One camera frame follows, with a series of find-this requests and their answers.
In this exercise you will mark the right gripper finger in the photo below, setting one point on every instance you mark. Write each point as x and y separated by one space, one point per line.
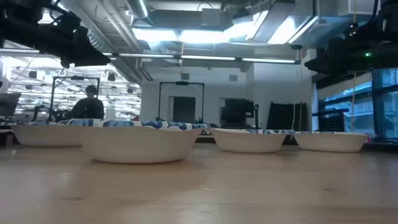
328 62

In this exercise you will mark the blue patterned paper bowl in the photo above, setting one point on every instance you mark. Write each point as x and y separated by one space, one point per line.
331 142
136 145
248 142
46 136

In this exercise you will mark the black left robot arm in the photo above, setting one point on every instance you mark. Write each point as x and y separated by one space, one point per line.
18 9

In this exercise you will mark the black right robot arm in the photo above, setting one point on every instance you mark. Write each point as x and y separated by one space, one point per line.
387 15

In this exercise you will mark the person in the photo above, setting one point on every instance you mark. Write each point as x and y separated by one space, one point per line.
88 109

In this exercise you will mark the black crate cart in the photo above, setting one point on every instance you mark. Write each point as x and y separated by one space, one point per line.
331 123

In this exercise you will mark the grey computer monitor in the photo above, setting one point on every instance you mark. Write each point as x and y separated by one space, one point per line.
9 104

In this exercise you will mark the black folded panel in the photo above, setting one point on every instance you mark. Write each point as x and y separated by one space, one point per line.
284 116

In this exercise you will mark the black screen on stand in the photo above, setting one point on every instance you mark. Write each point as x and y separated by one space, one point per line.
237 112

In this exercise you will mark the long ceiling light fixture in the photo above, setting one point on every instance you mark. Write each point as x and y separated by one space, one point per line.
205 58

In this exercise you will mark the black camera rig frame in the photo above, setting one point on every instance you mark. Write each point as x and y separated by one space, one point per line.
182 83
77 77

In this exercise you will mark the silver ventilation duct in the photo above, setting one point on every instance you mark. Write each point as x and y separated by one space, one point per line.
138 9

